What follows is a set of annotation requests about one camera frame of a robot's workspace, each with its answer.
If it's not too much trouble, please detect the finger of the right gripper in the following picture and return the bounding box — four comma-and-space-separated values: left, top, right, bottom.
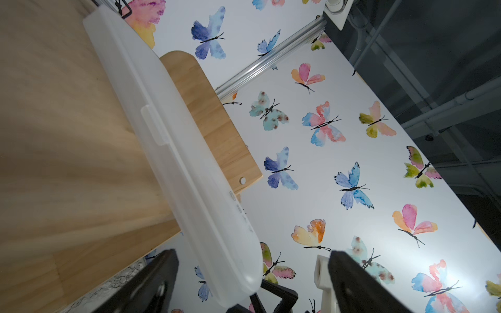
226, 278, 299, 313

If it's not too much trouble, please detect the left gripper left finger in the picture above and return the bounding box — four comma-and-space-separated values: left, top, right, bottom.
95, 250, 180, 313

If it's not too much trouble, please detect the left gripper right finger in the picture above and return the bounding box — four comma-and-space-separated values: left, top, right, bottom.
328, 251, 410, 313

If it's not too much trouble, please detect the wooden two-tier shelf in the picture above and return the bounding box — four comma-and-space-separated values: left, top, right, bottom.
0, 0, 264, 313

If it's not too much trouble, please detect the clear pencil case right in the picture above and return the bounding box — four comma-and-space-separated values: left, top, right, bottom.
83, 6, 262, 308

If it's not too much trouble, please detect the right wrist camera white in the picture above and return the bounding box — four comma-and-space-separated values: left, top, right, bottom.
314, 255, 336, 313

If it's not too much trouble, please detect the black wire basket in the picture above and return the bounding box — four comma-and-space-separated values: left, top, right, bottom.
91, 0, 133, 20

